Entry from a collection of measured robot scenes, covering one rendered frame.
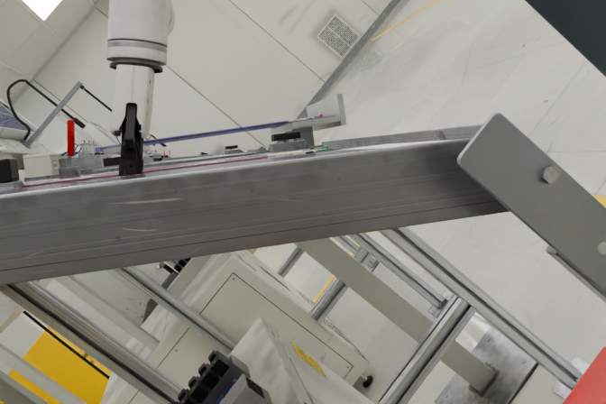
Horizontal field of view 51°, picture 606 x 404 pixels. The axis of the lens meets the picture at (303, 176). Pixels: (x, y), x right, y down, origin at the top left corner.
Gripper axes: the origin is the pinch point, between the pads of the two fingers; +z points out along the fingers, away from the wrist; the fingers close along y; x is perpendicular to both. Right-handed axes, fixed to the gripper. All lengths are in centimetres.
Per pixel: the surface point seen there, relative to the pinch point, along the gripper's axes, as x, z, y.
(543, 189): 33, -2, 53
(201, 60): 22, -130, -760
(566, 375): 86, 37, -21
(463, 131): 32, -6, 42
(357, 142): 32.0, -6.2, 6.0
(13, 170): -11.8, 0.0, 17.3
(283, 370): 22.5, 25.9, 9.2
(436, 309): 88, 41, -93
